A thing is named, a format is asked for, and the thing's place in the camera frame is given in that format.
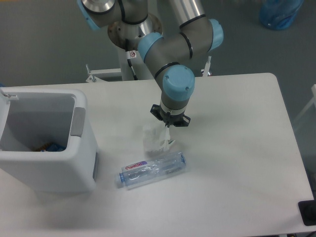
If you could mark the clear plastic water bottle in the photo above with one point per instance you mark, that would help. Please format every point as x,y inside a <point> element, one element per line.
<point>149,171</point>

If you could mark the white plastic trash can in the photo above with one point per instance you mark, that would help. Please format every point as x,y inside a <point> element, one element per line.
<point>32,117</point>

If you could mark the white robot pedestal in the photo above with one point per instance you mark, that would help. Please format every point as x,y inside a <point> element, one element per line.
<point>133,64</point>

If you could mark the metal levelling foot bolt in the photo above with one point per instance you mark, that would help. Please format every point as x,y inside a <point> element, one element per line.
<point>206,70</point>

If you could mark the white pedestal base frame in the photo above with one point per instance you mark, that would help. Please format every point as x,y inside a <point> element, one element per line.
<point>127,73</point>

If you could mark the black device at table corner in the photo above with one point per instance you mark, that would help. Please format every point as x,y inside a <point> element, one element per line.
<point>308,212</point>

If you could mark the white furniture edge right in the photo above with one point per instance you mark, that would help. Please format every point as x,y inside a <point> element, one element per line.
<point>307,113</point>

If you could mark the blue water jug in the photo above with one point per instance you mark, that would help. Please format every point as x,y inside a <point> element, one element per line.
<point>279,14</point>

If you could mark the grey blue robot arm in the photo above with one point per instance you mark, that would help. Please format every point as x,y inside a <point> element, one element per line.
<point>163,57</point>

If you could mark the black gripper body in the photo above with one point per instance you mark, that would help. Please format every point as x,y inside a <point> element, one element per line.
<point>175,120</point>

